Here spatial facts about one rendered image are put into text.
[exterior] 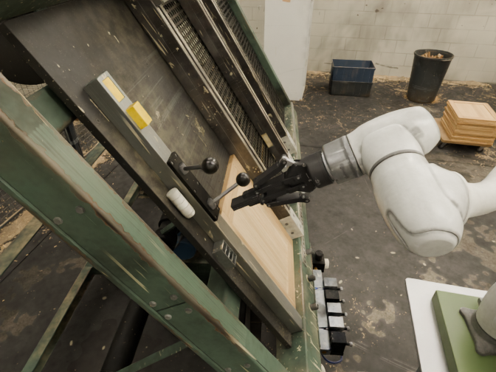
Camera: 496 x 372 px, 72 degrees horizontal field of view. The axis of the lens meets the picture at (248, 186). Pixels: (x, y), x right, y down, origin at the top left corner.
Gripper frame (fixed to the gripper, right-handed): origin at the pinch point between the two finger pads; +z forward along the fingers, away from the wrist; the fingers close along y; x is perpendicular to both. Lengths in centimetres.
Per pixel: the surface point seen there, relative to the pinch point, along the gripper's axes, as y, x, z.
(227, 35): -18, 115, 10
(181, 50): -30, 45, 9
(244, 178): -0.8, 8.1, 0.5
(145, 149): -20.9, 2.0, 13.6
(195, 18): -33, 91, 13
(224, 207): 9.3, 14.7, 13.9
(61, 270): 55, 91, 195
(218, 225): 6.0, 2.8, 11.8
